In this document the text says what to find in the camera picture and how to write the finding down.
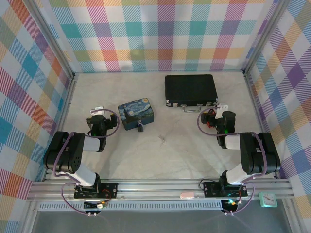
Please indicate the starry night painted tin box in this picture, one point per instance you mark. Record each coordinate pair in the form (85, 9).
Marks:
(136, 112)

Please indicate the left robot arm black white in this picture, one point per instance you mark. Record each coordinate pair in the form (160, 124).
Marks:
(60, 157)

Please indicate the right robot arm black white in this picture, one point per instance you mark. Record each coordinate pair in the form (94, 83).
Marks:
(257, 155)

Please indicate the pink oval eraser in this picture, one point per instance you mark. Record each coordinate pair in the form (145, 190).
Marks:
(187, 195)

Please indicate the small connector board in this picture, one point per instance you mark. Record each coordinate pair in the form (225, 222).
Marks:
(101, 205)
(232, 202)

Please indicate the small mint green clock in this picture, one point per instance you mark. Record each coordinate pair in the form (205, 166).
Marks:
(268, 199)

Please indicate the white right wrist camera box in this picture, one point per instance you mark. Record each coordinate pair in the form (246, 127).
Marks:
(221, 109)

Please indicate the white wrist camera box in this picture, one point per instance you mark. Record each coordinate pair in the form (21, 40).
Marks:
(97, 110)
(221, 109)

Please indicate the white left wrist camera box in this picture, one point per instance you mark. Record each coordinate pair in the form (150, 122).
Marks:
(97, 110)

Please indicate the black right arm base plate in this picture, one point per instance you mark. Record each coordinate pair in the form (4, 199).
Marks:
(211, 189)

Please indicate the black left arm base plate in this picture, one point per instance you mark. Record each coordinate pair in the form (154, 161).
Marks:
(110, 190)

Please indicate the aluminium frame rail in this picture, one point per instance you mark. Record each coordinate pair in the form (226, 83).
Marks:
(158, 188)

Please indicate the aluminium frame post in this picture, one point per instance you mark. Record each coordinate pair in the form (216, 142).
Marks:
(264, 36)
(52, 36)

